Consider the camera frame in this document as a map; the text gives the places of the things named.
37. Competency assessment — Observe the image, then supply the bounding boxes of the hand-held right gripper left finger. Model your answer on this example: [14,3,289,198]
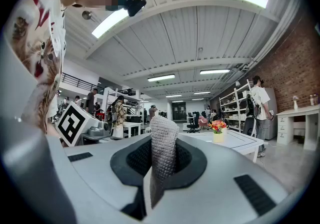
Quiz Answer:
[47,133,153,224]

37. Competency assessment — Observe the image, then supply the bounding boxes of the black office chair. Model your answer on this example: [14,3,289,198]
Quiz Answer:
[186,111,201,134]

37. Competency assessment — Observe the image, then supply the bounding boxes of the white shelf rack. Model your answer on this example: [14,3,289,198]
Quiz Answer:
[218,79,254,134]

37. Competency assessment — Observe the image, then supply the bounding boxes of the white square table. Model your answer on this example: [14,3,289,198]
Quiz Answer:
[179,129,266,164]

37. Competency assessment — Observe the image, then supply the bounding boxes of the grey metal cabinet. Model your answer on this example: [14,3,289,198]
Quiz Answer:
[264,87,279,140]

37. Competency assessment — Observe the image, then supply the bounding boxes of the pink armchair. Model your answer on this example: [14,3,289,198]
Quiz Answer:
[198,115,209,130]

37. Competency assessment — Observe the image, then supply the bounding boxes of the black balcony railing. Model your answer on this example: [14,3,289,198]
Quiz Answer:
[60,72,105,94]

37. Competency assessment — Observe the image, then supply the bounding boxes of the small white table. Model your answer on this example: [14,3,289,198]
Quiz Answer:
[121,121,143,139]

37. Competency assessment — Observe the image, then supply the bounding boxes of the yellow flower pot with flowers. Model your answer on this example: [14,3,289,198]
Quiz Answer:
[207,119,228,143]

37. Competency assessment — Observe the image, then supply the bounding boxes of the black head-worn camera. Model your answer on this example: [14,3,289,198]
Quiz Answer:
[126,0,148,17]

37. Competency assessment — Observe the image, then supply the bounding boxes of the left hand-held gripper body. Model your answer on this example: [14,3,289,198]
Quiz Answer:
[54,101,111,147]

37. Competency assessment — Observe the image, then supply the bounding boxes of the grey waffle cloth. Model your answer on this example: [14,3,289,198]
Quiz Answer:
[149,115,180,209]

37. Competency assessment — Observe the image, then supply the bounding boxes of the white desk with drawers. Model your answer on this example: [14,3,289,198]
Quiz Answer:
[275,104,320,152]

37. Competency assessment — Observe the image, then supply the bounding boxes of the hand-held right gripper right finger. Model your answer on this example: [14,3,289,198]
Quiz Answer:
[149,134,289,224]

